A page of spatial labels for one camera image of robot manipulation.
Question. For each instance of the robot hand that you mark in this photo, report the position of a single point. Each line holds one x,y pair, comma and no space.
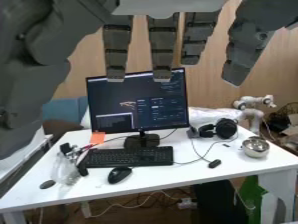
30,50

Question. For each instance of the black computer monitor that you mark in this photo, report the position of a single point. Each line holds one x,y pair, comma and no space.
133,110

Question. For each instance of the orange sticky note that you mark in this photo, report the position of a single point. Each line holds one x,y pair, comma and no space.
97,137

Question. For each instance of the black clamp parts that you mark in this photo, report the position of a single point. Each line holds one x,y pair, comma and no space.
66,149

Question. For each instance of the white desk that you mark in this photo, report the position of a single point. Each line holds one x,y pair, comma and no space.
30,154
177,180

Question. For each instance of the clear plastic bag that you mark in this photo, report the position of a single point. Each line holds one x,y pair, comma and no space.
65,170

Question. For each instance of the small black upright item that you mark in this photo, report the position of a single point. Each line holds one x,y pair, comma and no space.
82,168

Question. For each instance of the black keyboard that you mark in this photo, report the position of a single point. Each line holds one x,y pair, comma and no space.
127,157

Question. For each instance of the small grey oval object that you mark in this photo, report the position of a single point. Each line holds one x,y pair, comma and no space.
46,184

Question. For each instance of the black computer mouse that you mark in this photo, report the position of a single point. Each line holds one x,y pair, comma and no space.
119,175

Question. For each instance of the white plastic sheet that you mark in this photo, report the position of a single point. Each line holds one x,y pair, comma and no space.
212,114

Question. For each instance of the black headphones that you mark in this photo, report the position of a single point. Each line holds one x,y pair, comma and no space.
226,128

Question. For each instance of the small black dongle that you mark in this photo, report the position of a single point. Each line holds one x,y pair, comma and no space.
214,163

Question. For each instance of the small white jointed device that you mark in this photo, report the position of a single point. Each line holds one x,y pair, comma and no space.
252,115

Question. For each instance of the white power strip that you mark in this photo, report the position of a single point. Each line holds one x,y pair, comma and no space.
186,203

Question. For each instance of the metal bowl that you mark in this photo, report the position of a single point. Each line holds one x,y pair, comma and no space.
255,147

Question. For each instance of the black computer tower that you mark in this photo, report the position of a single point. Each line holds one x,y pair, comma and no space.
216,203

